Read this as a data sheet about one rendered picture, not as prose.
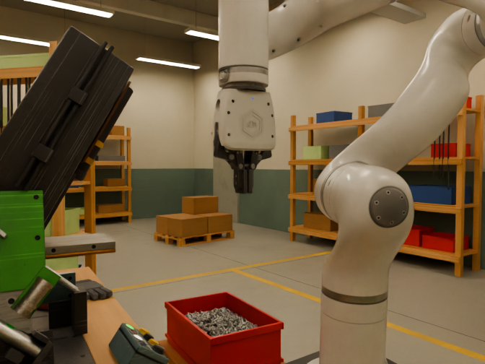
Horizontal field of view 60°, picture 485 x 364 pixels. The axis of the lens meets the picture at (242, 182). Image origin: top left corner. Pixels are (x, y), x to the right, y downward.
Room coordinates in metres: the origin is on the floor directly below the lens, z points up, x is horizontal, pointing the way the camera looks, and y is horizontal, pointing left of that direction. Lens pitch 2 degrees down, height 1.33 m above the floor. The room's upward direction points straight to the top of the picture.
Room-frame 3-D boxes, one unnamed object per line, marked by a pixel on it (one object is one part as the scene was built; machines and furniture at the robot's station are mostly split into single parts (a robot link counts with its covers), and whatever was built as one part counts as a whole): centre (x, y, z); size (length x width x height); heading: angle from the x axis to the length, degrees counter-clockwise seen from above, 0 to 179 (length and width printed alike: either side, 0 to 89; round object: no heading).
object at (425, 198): (6.31, -1.90, 1.10); 3.01 x 0.55 x 2.20; 36
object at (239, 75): (0.71, 0.00, 1.47); 0.09 x 0.08 x 0.03; 119
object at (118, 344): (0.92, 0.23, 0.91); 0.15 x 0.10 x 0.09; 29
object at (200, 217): (7.52, 0.86, 0.37); 1.20 x 0.80 x 0.74; 134
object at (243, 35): (0.72, 0.00, 1.55); 0.09 x 0.08 x 0.13; 6
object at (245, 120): (0.71, 0.00, 1.41); 0.10 x 0.07 x 0.11; 119
